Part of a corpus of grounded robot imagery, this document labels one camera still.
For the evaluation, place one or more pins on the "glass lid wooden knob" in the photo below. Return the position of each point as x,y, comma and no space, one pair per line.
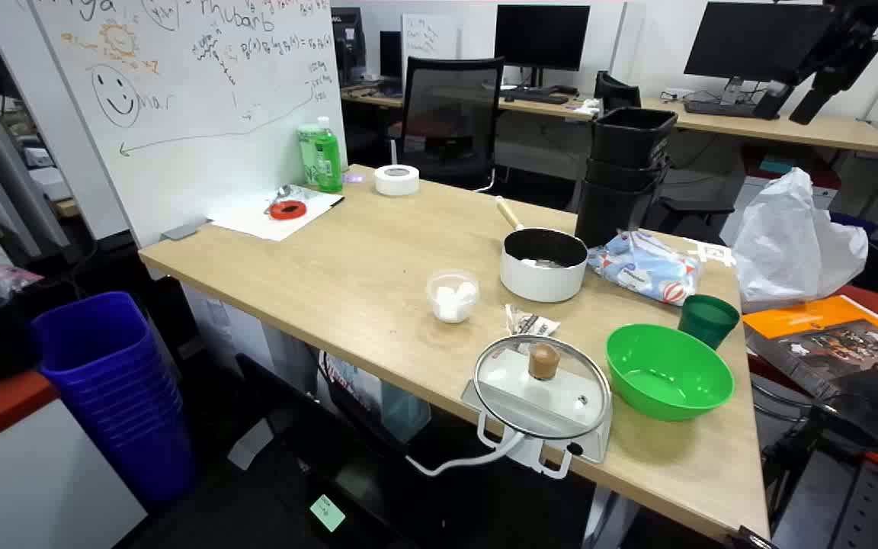
535,400

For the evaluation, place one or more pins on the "green wipes canister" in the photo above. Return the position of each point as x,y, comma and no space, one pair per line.
322,155

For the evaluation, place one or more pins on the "small clear snack packet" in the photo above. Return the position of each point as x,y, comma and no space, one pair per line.
532,325

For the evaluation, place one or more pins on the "white paper sheet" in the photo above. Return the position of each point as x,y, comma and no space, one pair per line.
258,221

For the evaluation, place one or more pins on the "grey whiteboard eraser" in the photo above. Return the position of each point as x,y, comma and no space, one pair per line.
185,230

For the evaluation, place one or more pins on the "whiteboard with smiley drawing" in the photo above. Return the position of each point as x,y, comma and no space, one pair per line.
206,102

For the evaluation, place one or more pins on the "small black monitor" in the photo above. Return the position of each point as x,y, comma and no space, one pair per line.
391,56

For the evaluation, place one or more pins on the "blue white snack bag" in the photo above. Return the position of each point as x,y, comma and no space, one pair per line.
647,265

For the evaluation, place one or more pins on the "small leaning whiteboard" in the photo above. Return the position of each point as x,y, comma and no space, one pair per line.
426,33

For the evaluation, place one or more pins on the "white cabinet red top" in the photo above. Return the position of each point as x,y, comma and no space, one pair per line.
22,475

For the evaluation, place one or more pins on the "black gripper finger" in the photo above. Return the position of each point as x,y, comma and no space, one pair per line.
812,97

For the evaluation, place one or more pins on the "clear plastic cup white contents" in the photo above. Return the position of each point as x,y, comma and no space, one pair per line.
452,300

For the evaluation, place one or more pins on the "black keyboard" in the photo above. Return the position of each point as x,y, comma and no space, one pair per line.
728,103
537,95

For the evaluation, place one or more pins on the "white plastic bag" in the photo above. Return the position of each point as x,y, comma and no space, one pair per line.
790,244

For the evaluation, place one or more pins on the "orange black book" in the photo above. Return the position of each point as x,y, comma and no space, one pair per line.
836,351

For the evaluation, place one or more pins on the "black mesh office chair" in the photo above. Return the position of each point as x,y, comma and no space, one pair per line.
449,111

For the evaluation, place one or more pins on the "wide black computer monitor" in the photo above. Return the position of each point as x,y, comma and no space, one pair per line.
755,41

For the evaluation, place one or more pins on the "green plastic bowl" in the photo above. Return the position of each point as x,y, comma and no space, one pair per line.
667,382

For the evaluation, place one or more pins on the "green plastic cup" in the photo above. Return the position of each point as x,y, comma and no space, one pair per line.
708,325

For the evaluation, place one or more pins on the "long wooden office desk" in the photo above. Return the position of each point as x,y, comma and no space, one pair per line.
846,131

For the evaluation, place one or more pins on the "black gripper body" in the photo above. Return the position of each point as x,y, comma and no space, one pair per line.
861,41

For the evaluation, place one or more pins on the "white tape roll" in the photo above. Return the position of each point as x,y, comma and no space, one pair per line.
394,181

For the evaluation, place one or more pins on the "stack of blue bins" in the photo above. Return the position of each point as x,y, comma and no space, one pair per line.
112,406

